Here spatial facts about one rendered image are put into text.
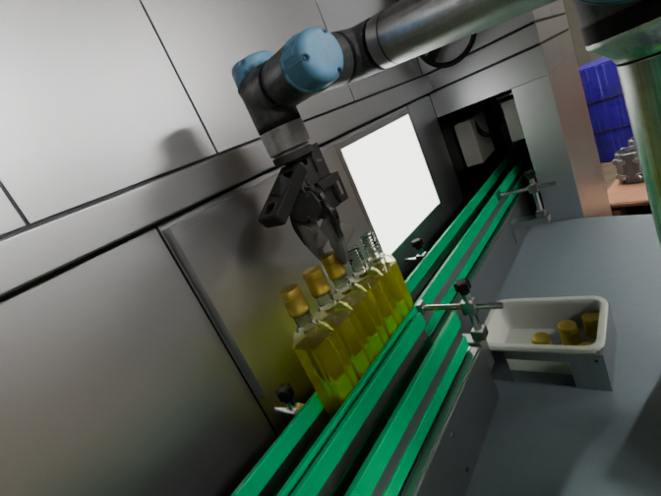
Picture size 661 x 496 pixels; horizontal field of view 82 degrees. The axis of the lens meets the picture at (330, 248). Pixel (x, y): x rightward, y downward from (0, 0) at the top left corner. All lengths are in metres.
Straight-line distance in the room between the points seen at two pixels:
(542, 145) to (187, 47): 1.13
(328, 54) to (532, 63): 0.99
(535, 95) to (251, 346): 1.17
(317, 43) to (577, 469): 0.72
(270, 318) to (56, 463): 0.36
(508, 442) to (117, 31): 0.94
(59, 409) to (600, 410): 0.83
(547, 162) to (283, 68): 1.12
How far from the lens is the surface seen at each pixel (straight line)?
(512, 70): 1.48
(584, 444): 0.80
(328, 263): 0.67
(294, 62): 0.55
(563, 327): 0.92
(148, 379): 0.66
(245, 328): 0.70
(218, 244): 0.68
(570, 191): 1.54
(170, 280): 0.67
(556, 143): 1.50
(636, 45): 0.35
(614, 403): 0.85
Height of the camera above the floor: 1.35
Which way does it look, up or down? 15 degrees down
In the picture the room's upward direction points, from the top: 25 degrees counter-clockwise
